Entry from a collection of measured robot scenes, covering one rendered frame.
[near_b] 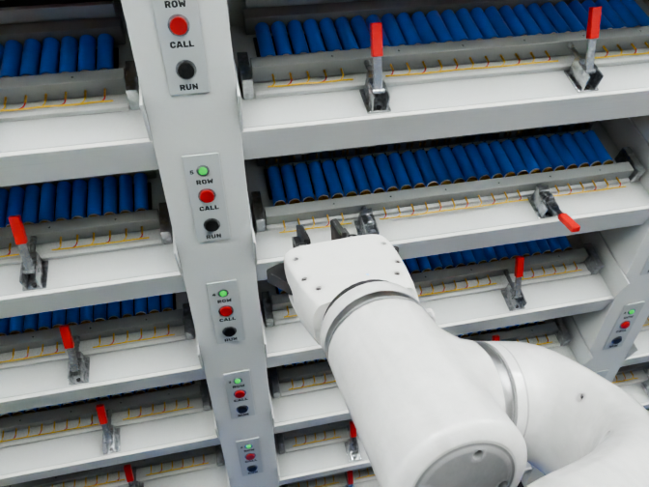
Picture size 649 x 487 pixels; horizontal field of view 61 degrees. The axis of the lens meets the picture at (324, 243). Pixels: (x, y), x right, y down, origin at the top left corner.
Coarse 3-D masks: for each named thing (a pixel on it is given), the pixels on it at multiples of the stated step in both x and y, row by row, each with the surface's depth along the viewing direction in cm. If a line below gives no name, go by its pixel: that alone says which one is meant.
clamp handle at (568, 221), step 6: (552, 198) 78; (546, 204) 79; (552, 204) 78; (552, 210) 77; (558, 210) 77; (558, 216) 76; (564, 216) 75; (570, 216) 75; (564, 222) 75; (570, 222) 74; (576, 222) 74; (570, 228) 74; (576, 228) 73
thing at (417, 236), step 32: (608, 128) 90; (256, 160) 82; (640, 160) 84; (256, 192) 76; (608, 192) 83; (640, 192) 84; (256, 224) 74; (320, 224) 77; (352, 224) 77; (384, 224) 77; (416, 224) 78; (448, 224) 78; (480, 224) 78; (512, 224) 79; (544, 224) 79; (608, 224) 84; (256, 256) 71; (416, 256) 80
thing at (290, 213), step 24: (576, 168) 82; (600, 168) 83; (624, 168) 83; (384, 192) 77; (408, 192) 78; (432, 192) 78; (456, 192) 78; (480, 192) 79; (504, 192) 80; (576, 192) 82; (288, 216) 75; (312, 216) 76; (384, 216) 77
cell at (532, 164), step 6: (516, 144) 86; (522, 144) 85; (522, 150) 85; (528, 150) 84; (522, 156) 84; (528, 156) 84; (528, 162) 83; (534, 162) 83; (528, 168) 83; (534, 168) 82
